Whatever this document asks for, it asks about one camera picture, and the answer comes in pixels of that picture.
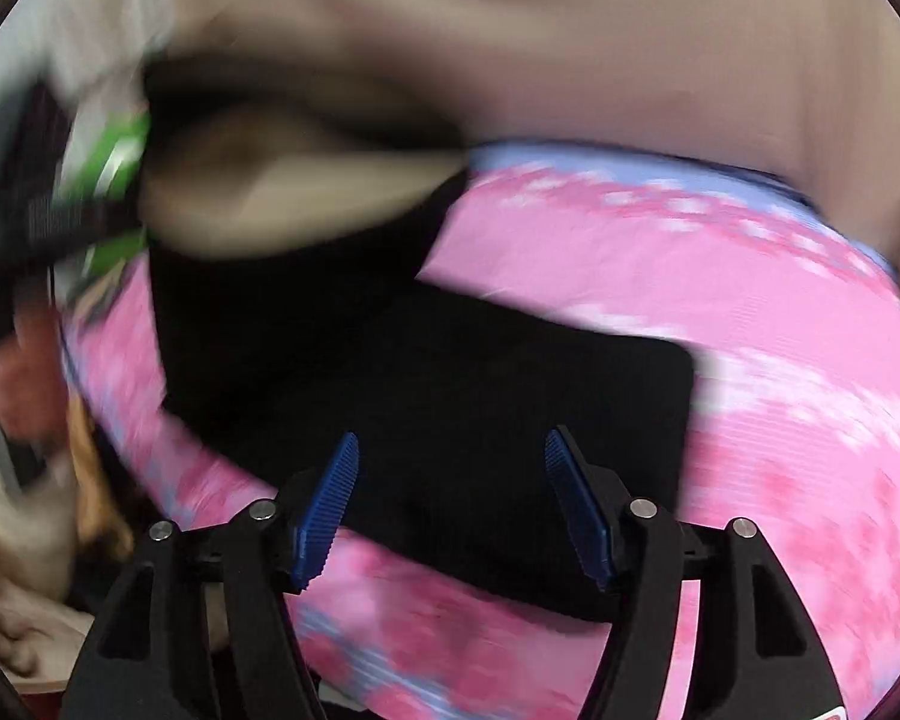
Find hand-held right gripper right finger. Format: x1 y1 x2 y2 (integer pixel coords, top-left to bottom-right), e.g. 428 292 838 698
543 425 848 720

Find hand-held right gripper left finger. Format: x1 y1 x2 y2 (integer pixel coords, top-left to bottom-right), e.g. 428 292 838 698
60 432 361 720

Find black pants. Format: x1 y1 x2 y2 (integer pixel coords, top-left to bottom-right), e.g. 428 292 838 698
136 51 700 625

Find person's left hand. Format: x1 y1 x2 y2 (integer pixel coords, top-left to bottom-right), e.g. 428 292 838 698
0 307 72 443

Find green plush pillow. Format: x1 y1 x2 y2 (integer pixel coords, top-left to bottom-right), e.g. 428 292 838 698
52 109 155 293

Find pink floral bed sheet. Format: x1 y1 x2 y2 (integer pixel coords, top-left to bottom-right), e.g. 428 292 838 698
56 136 900 720

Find white brown fuzzy cloth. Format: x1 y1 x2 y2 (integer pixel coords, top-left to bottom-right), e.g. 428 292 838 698
0 390 132 691

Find beige blanket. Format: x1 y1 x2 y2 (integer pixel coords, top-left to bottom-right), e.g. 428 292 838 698
120 0 900 263

